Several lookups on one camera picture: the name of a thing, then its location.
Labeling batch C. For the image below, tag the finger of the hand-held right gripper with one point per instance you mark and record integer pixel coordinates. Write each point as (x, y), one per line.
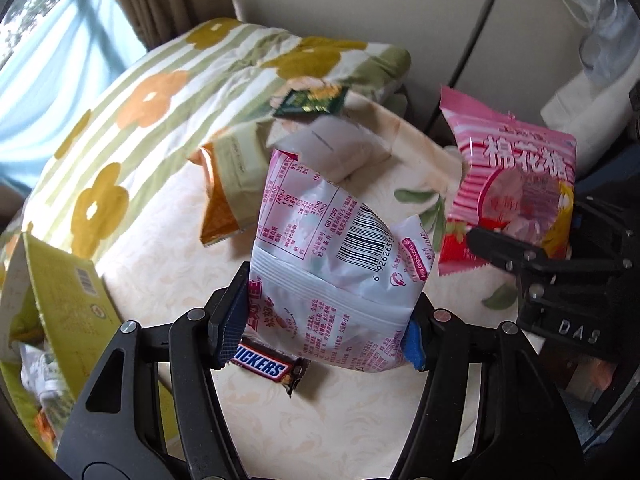
(500, 250)
(602, 217)

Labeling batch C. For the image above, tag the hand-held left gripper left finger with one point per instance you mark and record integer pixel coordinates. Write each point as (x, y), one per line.
(232, 330)

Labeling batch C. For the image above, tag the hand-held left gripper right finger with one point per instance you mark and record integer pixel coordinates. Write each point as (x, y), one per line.
(414, 346)

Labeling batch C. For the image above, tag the black curved pole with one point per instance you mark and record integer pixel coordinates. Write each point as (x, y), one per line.
(480, 25)

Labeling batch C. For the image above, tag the white cloth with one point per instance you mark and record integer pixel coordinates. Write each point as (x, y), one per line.
(590, 110)

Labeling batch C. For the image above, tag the pink marshmallow bag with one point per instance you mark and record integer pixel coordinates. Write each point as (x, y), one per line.
(500, 170)

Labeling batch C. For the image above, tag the pink white snack bag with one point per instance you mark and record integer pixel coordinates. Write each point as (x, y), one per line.
(325, 285)

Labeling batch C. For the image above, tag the grey white chip bag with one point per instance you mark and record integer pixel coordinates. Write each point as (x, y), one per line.
(45, 375)

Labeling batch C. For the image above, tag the striped flower blanket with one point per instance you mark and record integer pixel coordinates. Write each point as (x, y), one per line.
(150, 110)

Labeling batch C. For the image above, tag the yellow cardboard box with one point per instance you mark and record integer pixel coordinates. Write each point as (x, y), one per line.
(65, 285)

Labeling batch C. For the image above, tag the light blue cloth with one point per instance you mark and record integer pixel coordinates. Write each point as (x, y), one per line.
(65, 60)

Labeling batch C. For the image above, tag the orange green snack bag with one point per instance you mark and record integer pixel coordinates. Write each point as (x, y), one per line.
(225, 200)

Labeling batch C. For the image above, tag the translucent hanging bag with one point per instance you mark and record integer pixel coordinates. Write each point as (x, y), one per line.
(605, 35)

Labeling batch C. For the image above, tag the dark green small packet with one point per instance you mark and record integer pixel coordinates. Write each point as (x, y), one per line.
(310, 102)

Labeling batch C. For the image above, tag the white paper packet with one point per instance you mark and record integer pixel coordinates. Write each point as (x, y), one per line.
(340, 145)

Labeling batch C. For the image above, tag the cream floral tablecloth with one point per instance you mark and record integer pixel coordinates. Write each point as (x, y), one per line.
(350, 410)

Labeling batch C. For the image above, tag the brown chocolate bar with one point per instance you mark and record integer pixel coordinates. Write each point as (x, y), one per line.
(270, 367)

